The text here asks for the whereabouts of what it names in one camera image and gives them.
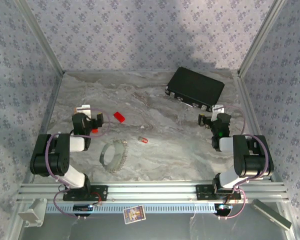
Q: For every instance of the band of metal key rings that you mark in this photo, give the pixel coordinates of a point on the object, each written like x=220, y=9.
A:
x=118, y=156

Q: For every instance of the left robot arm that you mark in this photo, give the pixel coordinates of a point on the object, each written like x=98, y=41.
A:
x=50, y=160

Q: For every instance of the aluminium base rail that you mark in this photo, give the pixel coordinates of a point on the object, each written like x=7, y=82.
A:
x=152, y=191

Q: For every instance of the key with red cover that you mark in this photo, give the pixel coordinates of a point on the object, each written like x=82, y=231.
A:
x=143, y=140

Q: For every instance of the grey plastic bracket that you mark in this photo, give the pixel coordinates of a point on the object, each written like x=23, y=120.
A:
x=31, y=212

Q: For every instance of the black mounting plate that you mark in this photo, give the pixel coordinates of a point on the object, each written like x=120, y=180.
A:
x=203, y=192
x=100, y=192

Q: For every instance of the picture card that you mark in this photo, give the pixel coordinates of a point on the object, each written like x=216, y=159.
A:
x=134, y=214

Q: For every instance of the grey metal bar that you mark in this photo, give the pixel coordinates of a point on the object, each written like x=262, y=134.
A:
x=270, y=214

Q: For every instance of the aluminium side rail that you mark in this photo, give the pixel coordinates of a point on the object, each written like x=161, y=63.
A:
x=50, y=117
x=247, y=105

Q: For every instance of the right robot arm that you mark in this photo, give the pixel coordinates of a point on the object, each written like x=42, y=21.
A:
x=252, y=160

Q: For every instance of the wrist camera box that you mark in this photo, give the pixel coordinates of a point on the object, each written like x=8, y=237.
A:
x=84, y=110
x=217, y=110

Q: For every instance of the black case with metal latches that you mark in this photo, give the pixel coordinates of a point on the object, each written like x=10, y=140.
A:
x=195, y=86

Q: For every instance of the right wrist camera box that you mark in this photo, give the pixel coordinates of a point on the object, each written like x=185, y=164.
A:
x=217, y=110

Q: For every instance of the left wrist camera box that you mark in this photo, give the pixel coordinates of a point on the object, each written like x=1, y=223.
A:
x=84, y=110

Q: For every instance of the small circuit board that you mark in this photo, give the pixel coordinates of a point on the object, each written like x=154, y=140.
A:
x=223, y=208
x=82, y=208

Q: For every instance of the aluminium frame post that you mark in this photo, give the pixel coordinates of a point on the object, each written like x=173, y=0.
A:
x=40, y=37
x=261, y=37

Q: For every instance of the red block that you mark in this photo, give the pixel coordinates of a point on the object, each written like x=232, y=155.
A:
x=119, y=117
x=95, y=130

